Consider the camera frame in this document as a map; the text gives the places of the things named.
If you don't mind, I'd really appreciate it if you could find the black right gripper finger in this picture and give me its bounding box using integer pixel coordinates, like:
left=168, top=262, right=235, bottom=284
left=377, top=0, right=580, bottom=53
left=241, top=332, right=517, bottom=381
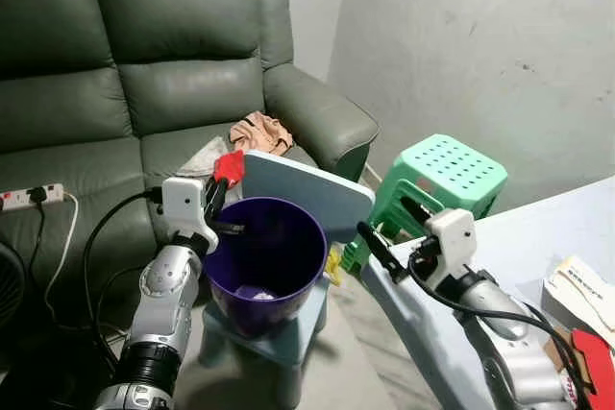
left=357, top=221, right=407, bottom=283
left=401, top=196, right=436, bottom=230

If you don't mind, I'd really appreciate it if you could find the red trash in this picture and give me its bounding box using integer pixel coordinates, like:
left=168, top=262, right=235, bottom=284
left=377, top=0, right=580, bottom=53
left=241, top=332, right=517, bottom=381
left=212, top=149, right=247, bottom=189

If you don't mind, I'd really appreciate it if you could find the purple plastic rubbish bin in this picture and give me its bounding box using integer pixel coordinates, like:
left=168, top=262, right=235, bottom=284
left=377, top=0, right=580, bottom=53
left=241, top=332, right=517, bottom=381
left=202, top=197, right=330, bottom=339

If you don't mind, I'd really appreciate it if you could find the crumpled white trash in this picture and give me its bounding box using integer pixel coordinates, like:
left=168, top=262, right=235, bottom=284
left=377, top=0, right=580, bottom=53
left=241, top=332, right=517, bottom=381
left=235, top=283, right=280, bottom=303

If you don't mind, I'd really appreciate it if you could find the grey white plastic bag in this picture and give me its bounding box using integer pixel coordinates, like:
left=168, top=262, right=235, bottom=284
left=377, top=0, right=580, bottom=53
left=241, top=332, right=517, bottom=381
left=177, top=136, right=237, bottom=180

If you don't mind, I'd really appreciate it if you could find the small yellow object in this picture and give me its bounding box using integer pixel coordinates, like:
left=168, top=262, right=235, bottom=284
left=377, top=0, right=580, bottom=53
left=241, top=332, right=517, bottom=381
left=324, top=248, right=346, bottom=285

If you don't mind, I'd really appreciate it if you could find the green plastic stool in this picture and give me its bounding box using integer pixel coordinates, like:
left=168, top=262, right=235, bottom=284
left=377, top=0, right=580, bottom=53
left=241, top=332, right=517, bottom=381
left=341, top=133, right=509, bottom=275

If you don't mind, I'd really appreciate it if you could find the peach crumpled cloth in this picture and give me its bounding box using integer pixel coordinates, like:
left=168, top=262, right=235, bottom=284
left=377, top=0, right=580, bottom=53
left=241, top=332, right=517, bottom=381
left=230, top=111, right=295, bottom=157

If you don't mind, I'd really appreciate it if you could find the light blue plastic chair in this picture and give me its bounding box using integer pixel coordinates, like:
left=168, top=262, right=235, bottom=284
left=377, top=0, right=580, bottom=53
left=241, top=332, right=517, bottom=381
left=200, top=150, right=377, bottom=409

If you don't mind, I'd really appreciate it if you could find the white printed paper box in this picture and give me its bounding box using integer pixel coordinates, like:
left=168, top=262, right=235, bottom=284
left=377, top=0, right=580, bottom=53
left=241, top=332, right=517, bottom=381
left=539, top=253, right=615, bottom=350

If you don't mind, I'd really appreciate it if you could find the dark green leather sofa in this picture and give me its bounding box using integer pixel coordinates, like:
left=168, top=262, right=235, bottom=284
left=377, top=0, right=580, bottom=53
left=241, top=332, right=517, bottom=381
left=0, top=0, right=381, bottom=334

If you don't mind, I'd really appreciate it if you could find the white power strip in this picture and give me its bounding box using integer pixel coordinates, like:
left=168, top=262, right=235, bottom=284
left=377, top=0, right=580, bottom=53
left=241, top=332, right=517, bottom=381
left=0, top=182, right=66, bottom=212

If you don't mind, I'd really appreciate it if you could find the red printed cardboard box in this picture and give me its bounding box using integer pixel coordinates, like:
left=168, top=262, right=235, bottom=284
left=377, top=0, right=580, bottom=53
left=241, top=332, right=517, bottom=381
left=543, top=326, right=615, bottom=410

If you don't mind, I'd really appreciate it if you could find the black floor fan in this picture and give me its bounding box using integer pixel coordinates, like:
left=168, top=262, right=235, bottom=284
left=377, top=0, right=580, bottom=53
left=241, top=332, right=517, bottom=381
left=0, top=240, right=28, bottom=336

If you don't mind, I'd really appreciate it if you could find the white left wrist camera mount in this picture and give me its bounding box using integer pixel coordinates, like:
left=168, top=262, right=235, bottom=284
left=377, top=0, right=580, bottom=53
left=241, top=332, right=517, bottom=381
left=160, top=177, right=220, bottom=255

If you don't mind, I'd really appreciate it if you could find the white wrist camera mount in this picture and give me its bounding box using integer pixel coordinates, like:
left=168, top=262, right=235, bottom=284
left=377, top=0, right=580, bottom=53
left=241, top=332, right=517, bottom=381
left=425, top=206, right=479, bottom=294
left=160, top=177, right=220, bottom=255

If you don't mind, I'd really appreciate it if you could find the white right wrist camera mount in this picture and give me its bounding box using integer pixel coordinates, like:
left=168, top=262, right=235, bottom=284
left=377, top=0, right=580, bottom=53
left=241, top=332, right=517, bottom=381
left=425, top=206, right=479, bottom=294

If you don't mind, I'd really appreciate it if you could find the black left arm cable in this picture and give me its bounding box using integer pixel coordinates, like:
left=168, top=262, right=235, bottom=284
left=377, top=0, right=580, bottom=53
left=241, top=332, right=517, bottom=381
left=82, top=188, right=164, bottom=373

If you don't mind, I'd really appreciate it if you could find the white power cable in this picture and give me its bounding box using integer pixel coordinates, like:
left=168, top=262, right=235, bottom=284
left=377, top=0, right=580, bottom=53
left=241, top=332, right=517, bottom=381
left=40, top=191, right=80, bottom=298

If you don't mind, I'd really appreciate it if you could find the black plug with cable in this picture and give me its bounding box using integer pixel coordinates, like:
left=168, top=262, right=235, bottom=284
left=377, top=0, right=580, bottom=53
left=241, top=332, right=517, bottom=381
left=23, top=185, right=59, bottom=326

